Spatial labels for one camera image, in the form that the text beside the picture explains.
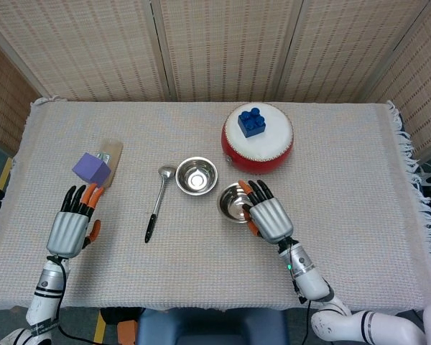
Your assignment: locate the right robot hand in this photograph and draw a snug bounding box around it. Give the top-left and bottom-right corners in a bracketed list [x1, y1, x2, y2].
[238, 178, 295, 245]

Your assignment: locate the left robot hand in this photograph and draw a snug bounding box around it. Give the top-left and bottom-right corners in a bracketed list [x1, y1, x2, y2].
[45, 183, 105, 259]

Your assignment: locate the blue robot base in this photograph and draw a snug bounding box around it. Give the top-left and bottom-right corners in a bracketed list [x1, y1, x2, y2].
[136, 308, 289, 345]

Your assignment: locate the red drum white skin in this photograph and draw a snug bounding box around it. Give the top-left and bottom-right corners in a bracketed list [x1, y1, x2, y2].
[221, 102, 295, 175]

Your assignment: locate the purple cube block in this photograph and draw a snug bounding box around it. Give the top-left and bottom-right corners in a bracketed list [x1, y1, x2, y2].
[71, 152, 112, 189]

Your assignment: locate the beige woven tablecloth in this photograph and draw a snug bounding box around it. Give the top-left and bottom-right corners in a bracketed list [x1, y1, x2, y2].
[0, 95, 431, 317]

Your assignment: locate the wooden flat board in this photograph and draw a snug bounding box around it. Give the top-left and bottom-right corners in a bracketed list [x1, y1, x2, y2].
[93, 139, 124, 188]

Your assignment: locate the blue toy brick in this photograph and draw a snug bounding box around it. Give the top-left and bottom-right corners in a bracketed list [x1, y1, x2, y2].
[237, 106, 267, 139]

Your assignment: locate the orange box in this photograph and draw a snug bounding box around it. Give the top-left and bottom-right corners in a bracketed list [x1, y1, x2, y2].
[116, 319, 139, 345]

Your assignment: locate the woven bamboo screen panel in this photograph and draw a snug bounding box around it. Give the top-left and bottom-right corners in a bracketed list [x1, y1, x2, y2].
[152, 0, 305, 104]
[276, 0, 431, 105]
[366, 0, 431, 161]
[0, 0, 166, 104]
[0, 32, 40, 155]

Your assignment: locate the steel ladle black handle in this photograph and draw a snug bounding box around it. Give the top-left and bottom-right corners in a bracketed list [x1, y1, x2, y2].
[144, 165, 177, 244]

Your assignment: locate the white plastic frame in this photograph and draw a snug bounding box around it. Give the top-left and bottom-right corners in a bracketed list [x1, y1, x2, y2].
[414, 167, 431, 188]

